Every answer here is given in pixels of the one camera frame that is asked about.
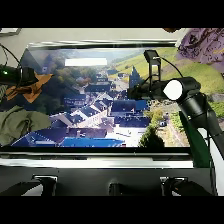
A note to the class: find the orange garment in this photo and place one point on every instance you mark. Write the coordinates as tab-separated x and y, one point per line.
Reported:
31	88

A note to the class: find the olive green garment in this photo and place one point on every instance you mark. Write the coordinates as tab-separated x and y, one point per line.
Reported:
20	123

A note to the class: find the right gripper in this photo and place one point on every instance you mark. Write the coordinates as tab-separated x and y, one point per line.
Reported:
146	91

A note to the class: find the purple printed garment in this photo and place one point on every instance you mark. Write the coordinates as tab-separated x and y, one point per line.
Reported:
203	45

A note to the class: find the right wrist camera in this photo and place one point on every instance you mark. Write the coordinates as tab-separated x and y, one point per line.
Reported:
152	55

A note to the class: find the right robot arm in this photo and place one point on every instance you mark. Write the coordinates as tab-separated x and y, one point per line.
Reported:
196	104

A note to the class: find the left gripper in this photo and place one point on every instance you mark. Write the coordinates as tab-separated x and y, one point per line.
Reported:
28	76

